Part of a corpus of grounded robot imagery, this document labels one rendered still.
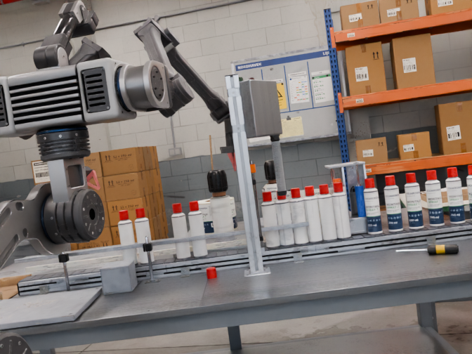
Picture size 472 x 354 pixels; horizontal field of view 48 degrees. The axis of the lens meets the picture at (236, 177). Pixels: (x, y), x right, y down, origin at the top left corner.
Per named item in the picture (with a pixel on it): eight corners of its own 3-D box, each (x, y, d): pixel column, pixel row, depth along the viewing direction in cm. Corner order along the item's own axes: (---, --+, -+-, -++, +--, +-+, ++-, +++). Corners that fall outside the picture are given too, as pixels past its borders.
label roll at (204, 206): (189, 236, 248) (185, 205, 247) (206, 227, 267) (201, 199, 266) (229, 232, 241) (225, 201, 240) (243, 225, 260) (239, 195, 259)
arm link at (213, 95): (144, 50, 184) (168, 31, 182) (142, 43, 189) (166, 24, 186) (215, 126, 211) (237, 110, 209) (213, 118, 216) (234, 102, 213)
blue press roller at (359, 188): (366, 226, 201) (362, 182, 200) (369, 227, 198) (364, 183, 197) (358, 227, 201) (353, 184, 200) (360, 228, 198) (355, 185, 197)
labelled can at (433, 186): (442, 224, 197) (435, 168, 196) (447, 226, 191) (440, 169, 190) (427, 225, 197) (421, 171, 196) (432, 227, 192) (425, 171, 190)
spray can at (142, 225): (155, 260, 200) (147, 206, 198) (153, 263, 194) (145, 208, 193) (142, 262, 200) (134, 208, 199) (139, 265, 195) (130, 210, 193)
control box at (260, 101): (283, 133, 189) (276, 80, 188) (256, 137, 175) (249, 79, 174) (259, 137, 195) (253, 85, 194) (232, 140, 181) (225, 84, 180)
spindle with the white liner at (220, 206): (236, 237, 229) (227, 168, 227) (235, 240, 220) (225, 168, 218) (215, 239, 229) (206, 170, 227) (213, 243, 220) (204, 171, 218)
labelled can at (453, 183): (462, 221, 196) (456, 166, 195) (468, 223, 191) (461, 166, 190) (447, 223, 197) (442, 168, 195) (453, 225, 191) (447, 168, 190)
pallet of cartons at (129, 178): (178, 266, 608) (161, 145, 600) (159, 286, 526) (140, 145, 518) (79, 277, 623) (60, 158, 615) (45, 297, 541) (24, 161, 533)
